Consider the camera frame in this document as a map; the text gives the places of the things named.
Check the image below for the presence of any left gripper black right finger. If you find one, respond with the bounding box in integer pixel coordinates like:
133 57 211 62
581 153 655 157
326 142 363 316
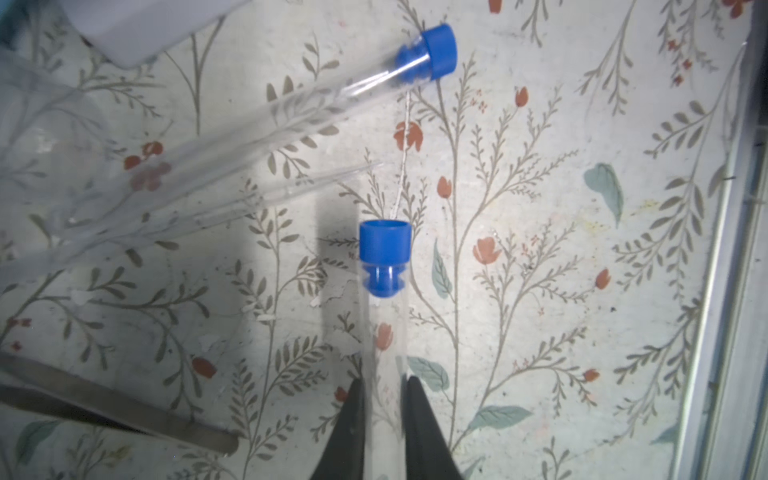
403 376 463 480

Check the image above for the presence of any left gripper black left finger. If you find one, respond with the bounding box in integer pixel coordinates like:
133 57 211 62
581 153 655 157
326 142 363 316
309 379 366 480

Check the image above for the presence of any blue capped test tube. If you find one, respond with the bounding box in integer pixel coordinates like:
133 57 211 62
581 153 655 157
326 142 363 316
44 24 457 246
359 220 412 479

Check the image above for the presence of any small white tube rack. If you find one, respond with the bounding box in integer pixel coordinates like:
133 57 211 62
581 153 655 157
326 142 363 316
59 0 245 69

